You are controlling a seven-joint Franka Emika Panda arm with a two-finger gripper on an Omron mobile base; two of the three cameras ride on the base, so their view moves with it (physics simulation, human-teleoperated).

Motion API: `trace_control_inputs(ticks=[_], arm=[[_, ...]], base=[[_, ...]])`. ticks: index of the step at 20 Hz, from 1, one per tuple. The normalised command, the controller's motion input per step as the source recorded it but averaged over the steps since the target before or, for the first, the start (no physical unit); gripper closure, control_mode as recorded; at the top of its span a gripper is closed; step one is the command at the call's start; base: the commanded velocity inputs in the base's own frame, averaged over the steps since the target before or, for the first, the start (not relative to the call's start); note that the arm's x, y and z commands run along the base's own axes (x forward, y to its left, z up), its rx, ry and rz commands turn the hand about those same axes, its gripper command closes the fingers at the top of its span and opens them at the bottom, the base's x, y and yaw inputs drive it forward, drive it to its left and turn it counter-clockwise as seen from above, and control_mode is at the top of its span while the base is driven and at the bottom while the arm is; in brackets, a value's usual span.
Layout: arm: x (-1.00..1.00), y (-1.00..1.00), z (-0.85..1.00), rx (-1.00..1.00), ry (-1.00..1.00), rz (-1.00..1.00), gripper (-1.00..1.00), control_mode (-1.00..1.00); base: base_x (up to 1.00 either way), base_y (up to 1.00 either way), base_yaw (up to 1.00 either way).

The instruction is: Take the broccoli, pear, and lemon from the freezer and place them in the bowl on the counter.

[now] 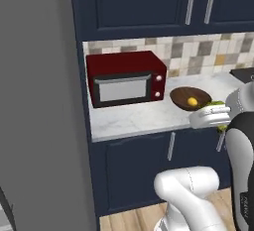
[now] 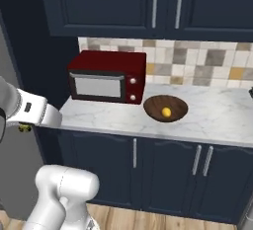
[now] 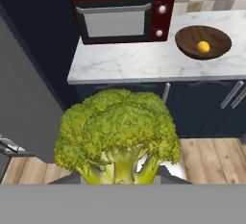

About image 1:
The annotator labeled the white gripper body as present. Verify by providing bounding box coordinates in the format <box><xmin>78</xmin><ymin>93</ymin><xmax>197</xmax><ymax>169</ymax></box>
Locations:
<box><xmin>189</xmin><ymin>105</ymin><xmax>232</xmax><ymax>131</ymax></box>

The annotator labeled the green broccoli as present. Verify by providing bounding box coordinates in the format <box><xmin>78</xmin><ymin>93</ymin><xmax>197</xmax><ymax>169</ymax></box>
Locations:
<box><xmin>206</xmin><ymin>100</ymin><xmax>230</xmax><ymax>133</ymax></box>

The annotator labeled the yellow lemon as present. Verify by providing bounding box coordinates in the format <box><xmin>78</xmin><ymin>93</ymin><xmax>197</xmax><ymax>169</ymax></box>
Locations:
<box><xmin>187</xmin><ymin>96</ymin><xmax>199</xmax><ymax>107</ymax></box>

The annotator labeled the brown wooden bowl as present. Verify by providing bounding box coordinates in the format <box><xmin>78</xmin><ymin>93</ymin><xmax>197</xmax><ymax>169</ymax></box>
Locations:
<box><xmin>169</xmin><ymin>86</ymin><xmax>213</xmax><ymax>112</ymax></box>

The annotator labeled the navy base cupboard door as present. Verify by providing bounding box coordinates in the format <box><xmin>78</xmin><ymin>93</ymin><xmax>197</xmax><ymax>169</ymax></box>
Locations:
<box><xmin>89</xmin><ymin>131</ymin><xmax>177</xmax><ymax>217</ymax></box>
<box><xmin>174</xmin><ymin>126</ymin><xmax>233</xmax><ymax>190</ymax></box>

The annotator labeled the black hob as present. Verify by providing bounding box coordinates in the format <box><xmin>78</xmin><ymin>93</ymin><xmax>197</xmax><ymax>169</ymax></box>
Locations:
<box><xmin>229</xmin><ymin>66</ymin><xmax>254</xmax><ymax>85</ymax></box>

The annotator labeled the red microwave oven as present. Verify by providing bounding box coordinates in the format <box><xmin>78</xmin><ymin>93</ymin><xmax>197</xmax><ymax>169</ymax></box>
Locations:
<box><xmin>84</xmin><ymin>50</ymin><xmax>169</xmax><ymax>109</ymax></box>

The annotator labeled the grey fridge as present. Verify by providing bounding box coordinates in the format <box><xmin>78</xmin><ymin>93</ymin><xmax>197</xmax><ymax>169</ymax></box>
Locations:
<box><xmin>0</xmin><ymin>0</ymin><xmax>101</xmax><ymax>231</ymax></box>

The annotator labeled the silver cupboard door handle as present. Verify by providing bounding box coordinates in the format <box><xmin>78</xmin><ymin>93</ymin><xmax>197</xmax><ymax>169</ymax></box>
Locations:
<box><xmin>185</xmin><ymin>0</ymin><xmax>198</xmax><ymax>27</ymax></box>
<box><xmin>215</xmin><ymin>131</ymin><xmax>227</xmax><ymax>153</ymax></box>
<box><xmin>166</xmin><ymin>131</ymin><xmax>177</xmax><ymax>163</ymax></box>
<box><xmin>203</xmin><ymin>0</ymin><xmax>219</xmax><ymax>25</ymax></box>

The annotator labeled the navy wall cupboard door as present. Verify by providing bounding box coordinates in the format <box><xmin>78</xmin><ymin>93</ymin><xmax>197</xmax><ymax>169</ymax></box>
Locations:
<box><xmin>197</xmin><ymin>0</ymin><xmax>254</xmax><ymax>34</ymax></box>
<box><xmin>69</xmin><ymin>0</ymin><xmax>200</xmax><ymax>42</ymax></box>

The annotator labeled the dark fridge door handle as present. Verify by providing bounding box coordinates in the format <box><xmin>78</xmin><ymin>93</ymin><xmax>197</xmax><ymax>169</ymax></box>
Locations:
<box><xmin>0</xmin><ymin>186</ymin><xmax>17</xmax><ymax>231</ymax></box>

